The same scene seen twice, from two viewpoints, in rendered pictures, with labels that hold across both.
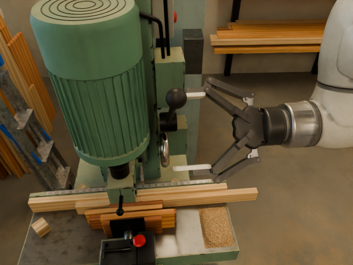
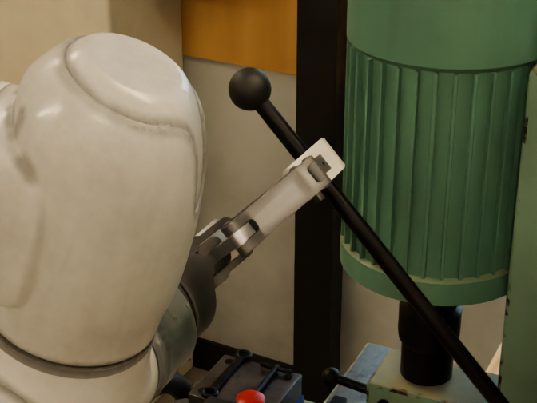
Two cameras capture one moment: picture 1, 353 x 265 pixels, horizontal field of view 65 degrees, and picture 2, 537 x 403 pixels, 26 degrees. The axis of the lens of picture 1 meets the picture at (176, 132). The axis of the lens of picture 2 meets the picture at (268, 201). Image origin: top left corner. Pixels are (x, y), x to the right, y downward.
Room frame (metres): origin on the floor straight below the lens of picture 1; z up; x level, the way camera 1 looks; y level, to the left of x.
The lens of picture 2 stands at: (0.83, -0.75, 1.72)
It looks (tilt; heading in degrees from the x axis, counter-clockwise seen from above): 25 degrees down; 121
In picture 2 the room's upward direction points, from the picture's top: straight up
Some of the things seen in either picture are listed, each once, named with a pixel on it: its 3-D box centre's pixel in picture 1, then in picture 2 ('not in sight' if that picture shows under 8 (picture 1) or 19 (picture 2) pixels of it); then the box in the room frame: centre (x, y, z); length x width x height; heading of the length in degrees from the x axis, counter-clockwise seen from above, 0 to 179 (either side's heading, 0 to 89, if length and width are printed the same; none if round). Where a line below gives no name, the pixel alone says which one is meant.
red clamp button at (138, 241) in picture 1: (139, 241); (250, 400); (0.31, 0.09, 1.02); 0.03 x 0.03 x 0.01
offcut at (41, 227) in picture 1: (41, 227); not in sight; (0.40, 0.39, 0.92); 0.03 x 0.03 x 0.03; 47
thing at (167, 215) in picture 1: (138, 221); not in sight; (0.41, 0.11, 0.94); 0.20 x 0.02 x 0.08; 95
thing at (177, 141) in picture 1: (173, 135); not in sight; (0.68, 0.01, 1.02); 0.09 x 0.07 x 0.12; 95
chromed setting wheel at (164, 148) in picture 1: (164, 148); not in sight; (0.62, 0.04, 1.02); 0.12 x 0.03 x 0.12; 5
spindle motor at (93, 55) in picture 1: (101, 84); (444, 108); (0.48, 0.15, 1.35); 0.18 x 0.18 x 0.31
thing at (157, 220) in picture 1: (133, 226); not in sight; (0.39, 0.12, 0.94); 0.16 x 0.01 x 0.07; 95
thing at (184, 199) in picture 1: (168, 201); not in sight; (0.49, 0.02, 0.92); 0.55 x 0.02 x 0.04; 95
